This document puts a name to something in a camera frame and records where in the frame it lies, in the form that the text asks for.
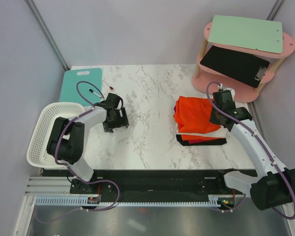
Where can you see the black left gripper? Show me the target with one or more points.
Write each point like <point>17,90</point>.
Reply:
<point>122,121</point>

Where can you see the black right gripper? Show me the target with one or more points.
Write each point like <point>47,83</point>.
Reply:
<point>212,119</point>

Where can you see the orange t shirt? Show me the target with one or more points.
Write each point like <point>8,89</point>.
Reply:
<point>192,115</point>

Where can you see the shirts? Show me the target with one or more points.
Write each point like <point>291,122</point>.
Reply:
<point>212,142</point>

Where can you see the white cloth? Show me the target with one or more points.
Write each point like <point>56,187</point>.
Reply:
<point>218,134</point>

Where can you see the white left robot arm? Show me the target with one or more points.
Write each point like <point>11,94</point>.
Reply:
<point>68,138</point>

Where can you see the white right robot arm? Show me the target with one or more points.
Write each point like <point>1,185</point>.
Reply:
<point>274,184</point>

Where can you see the pink three tier shelf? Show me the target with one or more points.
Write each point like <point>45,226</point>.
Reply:
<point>243,93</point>

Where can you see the red capped pen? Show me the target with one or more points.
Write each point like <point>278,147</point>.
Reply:
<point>108,85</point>

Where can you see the black clipboard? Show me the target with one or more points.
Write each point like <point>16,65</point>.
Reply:
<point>245,68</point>

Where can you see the black marker pen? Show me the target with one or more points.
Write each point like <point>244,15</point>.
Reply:
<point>92,91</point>

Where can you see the teal cutting board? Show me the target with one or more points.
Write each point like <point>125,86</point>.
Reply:
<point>72,77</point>

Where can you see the mint green board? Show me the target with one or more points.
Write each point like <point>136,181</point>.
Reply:
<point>249,33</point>

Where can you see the white plastic basket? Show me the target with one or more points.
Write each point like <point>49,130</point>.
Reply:
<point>37,155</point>

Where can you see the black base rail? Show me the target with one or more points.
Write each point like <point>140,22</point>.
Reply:
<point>154,185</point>

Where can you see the white cable duct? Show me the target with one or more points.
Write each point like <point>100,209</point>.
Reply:
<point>85,201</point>

